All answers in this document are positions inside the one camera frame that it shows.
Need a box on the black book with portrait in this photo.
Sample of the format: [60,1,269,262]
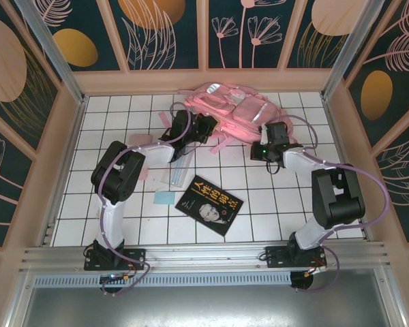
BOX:
[175,176,244,236]

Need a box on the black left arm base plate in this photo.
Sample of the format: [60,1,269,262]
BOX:
[84,248,147,272]

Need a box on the grey metal sheet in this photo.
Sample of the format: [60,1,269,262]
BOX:
[6,268,406,327]

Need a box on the aluminium mounting rail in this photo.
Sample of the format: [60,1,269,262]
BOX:
[18,242,393,273]

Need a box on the pink pencil case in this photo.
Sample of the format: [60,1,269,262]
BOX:
[127,133,153,182]

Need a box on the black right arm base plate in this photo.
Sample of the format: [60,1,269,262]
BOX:
[264,245,328,270]

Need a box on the aluminium frame post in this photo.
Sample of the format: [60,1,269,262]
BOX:
[320,0,384,99]
[13,0,89,106]

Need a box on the pink student backpack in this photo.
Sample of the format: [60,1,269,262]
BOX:
[157,81,298,155]

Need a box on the light blue note pad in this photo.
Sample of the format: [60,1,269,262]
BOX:
[153,191,178,205]

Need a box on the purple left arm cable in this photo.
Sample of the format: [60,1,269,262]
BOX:
[98,102,195,297]

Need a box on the clear plastic pencil pouch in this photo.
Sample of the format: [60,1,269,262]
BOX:
[160,149,192,189]

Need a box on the small circuit board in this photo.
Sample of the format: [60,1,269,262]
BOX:
[100,273,130,283]

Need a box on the slotted grey cable tray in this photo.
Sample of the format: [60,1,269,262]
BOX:
[32,272,294,287]

